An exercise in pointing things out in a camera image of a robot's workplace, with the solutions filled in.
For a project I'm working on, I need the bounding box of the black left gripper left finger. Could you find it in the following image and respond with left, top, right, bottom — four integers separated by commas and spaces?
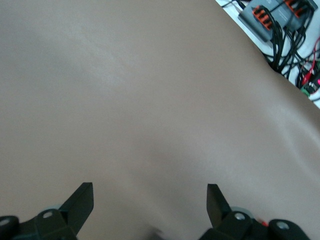
34, 182, 95, 240

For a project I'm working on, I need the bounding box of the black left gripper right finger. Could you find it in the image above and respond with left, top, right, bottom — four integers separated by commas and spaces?
199, 183, 270, 240

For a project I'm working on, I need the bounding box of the brown table mat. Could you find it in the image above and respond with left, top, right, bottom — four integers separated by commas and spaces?
0, 0, 320, 240

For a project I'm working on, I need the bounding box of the green circuit board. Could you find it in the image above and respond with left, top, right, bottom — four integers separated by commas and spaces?
300, 79, 320, 97

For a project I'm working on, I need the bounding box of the grey hub with orange connectors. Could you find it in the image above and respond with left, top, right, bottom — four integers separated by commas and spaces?
274, 0, 320, 32
236, 3, 276, 43

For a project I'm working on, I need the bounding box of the red wire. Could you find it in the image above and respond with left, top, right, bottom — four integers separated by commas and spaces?
301, 36, 320, 86

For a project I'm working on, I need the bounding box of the black cable bundle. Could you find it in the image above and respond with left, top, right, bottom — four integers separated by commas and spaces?
219, 0, 320, 88

